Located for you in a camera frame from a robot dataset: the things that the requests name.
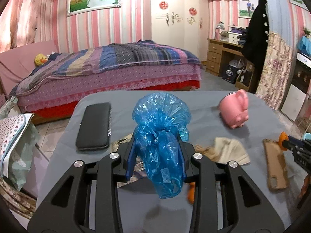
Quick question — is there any small framed couple photo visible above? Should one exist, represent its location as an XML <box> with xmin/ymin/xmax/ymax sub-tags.
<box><xmin>238</xmin><ymin>0</ymin><xmax>258</xmax><ymax>19</ymax></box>

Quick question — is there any yellow duck plush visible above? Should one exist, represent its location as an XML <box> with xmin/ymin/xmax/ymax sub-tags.
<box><xmin>34</xmin><ymin>54</ymin><xmax>48</xmax><ymax>66</ymax></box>

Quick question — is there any blue plastic bag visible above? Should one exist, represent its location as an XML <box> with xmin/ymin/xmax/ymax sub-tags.
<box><xmin>132</xmin><ymin>92</ymin><xmax>191</xmax><ymax>199</ymax></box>

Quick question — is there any bed with striped quilt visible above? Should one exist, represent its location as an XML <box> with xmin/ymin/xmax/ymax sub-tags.
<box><xmin>1</xmin><ymin>41</ymin><xmax>202</xmax><ymax>125</ymax></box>

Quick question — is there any brown phone case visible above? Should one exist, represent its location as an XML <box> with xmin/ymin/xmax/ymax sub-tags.
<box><xmin>263</xmin><ymin>139</ymin><xmax>289</xmax><ymax>191</ymax></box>

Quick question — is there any pink rabbit piggy bank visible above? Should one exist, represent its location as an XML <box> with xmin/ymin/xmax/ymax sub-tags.
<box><xmin>218</xmin><ymin>89</ymin><xmax>249</xmax><ymax>129</ymax></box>

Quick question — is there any black hanging coat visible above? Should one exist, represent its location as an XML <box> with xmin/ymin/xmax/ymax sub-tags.
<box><xmin>242</xmin><ymin>0</ymin><xmax>269</xmax><ymax>94</ymax></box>

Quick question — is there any floral blue curtain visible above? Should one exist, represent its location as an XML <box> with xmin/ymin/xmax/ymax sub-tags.
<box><xmin>256</xmin><ymin>0</ymin><xmax>293</xmax><ymax>110</ymax></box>

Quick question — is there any desk lamp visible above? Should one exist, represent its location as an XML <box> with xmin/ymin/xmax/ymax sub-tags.
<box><xmin>214</xmin><ymin>21</ymin><xmax>225</xmax><ymax>40</ymax></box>

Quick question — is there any wooden desk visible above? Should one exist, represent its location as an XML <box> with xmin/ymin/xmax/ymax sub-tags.
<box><xmin>204</xmin><ymin>39</ymin><xmax>254</xmax><ymax>93</ymax></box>

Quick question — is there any black phone wallet case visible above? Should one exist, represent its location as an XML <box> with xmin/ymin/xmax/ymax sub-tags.
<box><xmin>75</xmin><ymin>102</ymin><xmax>111</xmax><ymax>150</ymax></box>

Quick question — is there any printed snack wrapper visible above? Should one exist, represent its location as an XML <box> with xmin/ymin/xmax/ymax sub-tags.
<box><xmin>109</xmin><ymin>133</ymin><xmax>147</xmax><ymax>188</ymax></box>

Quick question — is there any white wardrobe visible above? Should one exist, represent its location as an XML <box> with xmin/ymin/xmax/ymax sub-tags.
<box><xmin>142</xmin><ymin>0</ymin><xmax>209</xmax><ymax>62</ymax></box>

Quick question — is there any white face mask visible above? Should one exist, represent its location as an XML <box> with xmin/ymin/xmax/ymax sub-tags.
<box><xmin>212</xmin><ymin>137</ymin><xmax>250</xmax><ymax>165</ymax></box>

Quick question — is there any orange peel piece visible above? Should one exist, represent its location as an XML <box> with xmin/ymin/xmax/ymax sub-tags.
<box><xmin>187</xmin><ymin>183</ymin><xmax>196</xmax><ymax>205</ymax></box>

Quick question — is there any polka dot bag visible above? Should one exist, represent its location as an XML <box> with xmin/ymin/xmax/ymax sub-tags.
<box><xmin>1</xmin><ymin>113</ymin><xmax>48</xmax><ymax>196</ymax></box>

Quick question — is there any potted plant with blue cloth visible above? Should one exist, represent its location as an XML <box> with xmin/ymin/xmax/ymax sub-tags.
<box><xmin>297</xmin><ymin>27</ymin><xmax>311</xmax><ymax>57</ymax></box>

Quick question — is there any water dispenser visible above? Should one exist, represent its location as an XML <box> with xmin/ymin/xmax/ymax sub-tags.
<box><xmin>281</xmin><ymin>52</ymin><xmax>310</xmax><ymax>121</ymax></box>

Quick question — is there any small orange fruit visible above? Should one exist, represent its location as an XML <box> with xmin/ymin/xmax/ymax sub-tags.
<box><xmin>278</xmin><ymin>131</ymin><xmax>289</xmax><ymax>151</ymax></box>

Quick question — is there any black box under desk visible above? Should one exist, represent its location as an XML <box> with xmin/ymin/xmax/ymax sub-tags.
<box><xmin>222</xmin><ymin>65</ymin><xmax>240</xmax><ymax>84</ymax></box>

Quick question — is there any grey blue tablecloth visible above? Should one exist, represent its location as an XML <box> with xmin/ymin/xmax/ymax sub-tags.
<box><xmin>37</xmin><ymin>90</ymin><xmax>306</xmax><ymax>232</ymax></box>

